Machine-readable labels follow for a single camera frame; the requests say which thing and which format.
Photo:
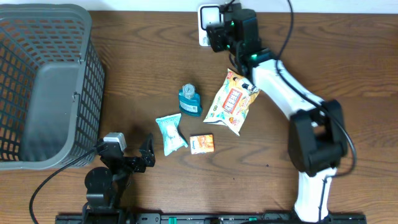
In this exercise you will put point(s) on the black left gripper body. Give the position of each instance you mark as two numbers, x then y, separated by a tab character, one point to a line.
133	164

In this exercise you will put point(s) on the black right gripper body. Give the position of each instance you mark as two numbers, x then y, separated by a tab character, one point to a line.
222	40

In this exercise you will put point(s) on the light teal candy packet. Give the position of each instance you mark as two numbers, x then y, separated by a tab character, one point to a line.
172	139

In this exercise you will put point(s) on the small orange box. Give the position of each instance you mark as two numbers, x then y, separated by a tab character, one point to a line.
202	144

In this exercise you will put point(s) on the teal mouthwash bottle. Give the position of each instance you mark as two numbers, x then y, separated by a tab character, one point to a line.
189	100

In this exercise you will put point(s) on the yellow snack bag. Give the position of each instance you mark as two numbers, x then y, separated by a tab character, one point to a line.
230	106

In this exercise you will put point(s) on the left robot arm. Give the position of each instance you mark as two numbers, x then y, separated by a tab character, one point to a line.
106	185

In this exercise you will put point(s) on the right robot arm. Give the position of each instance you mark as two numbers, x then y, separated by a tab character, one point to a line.
317	138

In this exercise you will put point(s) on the white barcode scanner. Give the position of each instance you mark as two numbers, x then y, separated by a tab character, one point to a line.
208	14

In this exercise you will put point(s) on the grey plastic mesh basket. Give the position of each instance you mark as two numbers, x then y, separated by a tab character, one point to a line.
52	84

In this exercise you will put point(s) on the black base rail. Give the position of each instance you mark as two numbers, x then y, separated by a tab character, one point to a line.
272	217

